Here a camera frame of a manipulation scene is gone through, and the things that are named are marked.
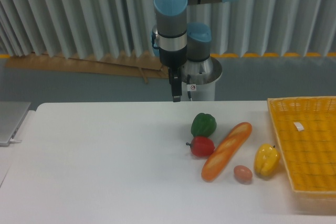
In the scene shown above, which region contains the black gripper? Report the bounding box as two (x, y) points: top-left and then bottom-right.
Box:
(160, 47), (187, 102)

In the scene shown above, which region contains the orange toy baguette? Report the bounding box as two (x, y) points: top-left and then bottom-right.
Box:
(201, 122), (253, 182)

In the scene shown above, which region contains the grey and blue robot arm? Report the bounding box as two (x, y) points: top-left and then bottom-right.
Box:
(151, 0), (236, 102)

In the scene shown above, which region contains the white label in basket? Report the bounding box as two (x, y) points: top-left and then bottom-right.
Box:
(293, 122), (305, 132)

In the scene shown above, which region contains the yellow woven basket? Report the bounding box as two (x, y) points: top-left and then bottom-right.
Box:
(267, 96), (335, 216)

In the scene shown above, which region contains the brown cardboard sheet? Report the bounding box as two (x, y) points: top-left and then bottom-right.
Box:
(5, 51), (168, 83)

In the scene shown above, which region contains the green toy bell pepper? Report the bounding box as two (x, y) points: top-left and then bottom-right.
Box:
(191, 113), (217, 137)

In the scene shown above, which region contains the red toy bell pepper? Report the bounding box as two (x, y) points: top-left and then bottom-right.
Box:
(186, 136), (215, 157)

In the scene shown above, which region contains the brown toy egg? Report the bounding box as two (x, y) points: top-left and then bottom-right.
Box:
(234, 165), (253, 182)

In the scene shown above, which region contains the yellow toy bell pepper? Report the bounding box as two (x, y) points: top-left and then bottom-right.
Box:
(254, 144), (280, 177)

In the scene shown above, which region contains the silver laptop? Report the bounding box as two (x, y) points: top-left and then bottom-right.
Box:
(1, 101), (30, 147)

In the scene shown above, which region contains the black cable on pedestal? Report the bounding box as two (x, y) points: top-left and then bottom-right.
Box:
(186, 74), (194, 102)

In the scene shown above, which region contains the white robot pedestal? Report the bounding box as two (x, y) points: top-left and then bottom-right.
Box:
(181, 57), (222, 101)

